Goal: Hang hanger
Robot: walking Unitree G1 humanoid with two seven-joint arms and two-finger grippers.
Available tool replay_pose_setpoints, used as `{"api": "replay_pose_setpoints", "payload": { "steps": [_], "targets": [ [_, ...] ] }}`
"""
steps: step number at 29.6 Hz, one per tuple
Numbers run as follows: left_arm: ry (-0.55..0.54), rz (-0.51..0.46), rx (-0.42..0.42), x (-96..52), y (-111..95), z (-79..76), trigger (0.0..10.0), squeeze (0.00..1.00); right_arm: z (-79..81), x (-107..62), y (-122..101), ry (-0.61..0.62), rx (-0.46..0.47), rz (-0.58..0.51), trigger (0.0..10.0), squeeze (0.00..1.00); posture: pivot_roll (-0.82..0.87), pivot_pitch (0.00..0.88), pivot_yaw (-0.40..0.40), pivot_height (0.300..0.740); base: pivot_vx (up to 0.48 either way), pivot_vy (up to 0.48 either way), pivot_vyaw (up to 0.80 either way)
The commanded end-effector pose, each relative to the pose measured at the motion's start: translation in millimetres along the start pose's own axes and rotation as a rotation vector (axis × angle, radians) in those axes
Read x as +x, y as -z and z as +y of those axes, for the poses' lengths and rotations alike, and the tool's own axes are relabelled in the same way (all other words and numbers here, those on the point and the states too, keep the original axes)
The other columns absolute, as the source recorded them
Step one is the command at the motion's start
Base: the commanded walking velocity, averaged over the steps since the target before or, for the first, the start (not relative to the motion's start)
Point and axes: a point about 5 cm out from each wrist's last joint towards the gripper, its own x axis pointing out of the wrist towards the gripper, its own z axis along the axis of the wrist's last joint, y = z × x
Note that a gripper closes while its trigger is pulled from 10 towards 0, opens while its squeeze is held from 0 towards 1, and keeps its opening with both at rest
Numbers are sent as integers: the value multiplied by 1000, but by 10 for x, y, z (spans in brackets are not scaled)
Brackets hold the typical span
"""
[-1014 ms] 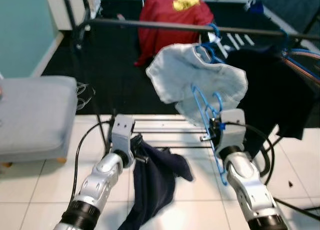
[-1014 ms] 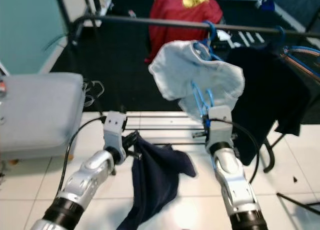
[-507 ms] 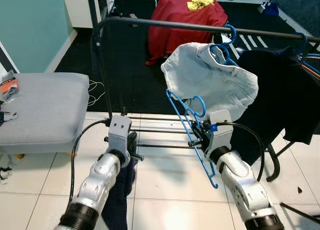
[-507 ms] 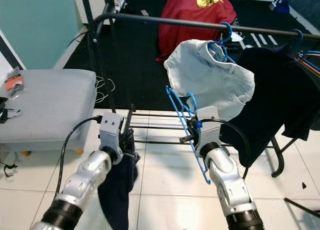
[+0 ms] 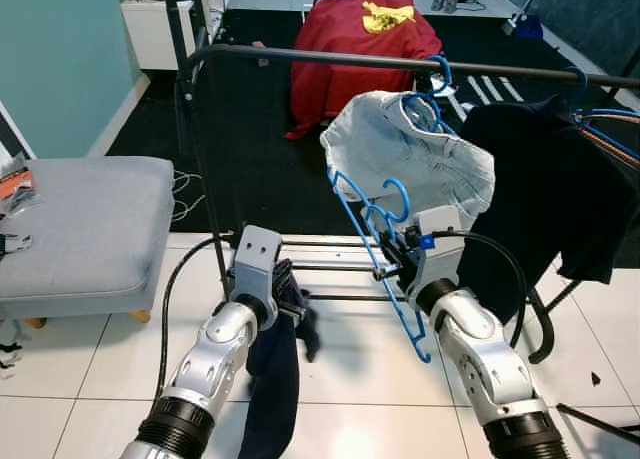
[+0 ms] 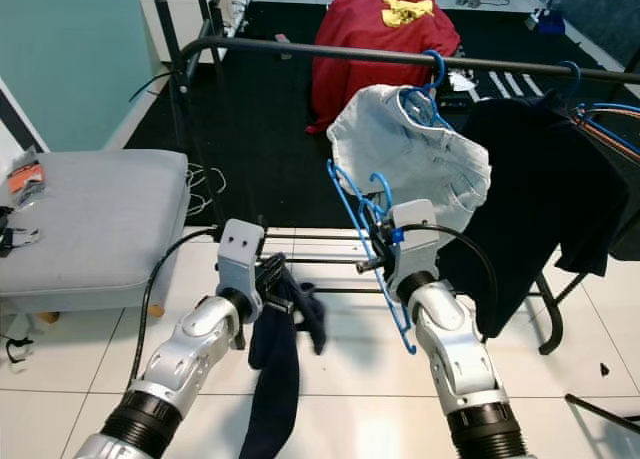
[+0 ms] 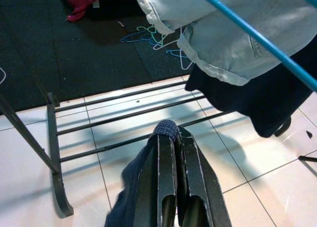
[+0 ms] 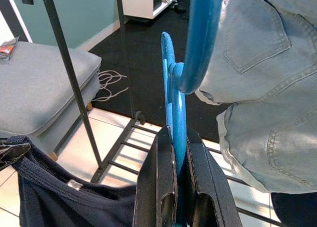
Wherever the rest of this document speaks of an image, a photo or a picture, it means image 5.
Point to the blue mop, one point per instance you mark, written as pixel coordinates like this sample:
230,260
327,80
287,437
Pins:
528,27

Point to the small black tool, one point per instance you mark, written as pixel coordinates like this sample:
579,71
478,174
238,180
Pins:
14,244

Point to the red shirt with yellow print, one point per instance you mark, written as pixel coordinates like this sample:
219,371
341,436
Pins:
340,89

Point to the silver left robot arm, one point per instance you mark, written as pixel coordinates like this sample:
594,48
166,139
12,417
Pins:
215,349

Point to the light blue denim garment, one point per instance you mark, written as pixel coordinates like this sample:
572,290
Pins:
400,169

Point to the black shirt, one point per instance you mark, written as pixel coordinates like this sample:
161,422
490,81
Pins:
550,199

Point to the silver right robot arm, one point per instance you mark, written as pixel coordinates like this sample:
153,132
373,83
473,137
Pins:
480,349

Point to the white cabinet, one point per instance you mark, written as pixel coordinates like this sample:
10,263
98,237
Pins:
150,34

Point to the navy blue garment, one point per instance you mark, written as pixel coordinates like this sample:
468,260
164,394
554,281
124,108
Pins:
270,399

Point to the black metal clothes rack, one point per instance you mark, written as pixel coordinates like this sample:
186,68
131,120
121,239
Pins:
320,55

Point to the blue plastic clothes hanger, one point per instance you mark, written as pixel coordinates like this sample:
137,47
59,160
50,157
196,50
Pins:
408,199
584,79
610,111
449,74

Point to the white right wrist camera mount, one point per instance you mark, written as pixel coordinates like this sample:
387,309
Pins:
435,229

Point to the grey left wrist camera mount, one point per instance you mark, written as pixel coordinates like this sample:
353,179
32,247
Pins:
255,254

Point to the orange label plastic packet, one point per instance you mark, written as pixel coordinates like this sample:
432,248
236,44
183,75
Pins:
15,187

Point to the thin black rod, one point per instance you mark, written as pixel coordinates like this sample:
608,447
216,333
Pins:
600,424

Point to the small black scrap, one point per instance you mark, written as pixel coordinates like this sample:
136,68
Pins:
596,379

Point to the grey upholstered ottoman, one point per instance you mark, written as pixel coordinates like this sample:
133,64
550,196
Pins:
80,229

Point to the orange clothes hanger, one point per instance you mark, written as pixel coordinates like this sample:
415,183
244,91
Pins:
615,144

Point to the black floor carpet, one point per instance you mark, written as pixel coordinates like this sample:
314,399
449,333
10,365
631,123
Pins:
260,159

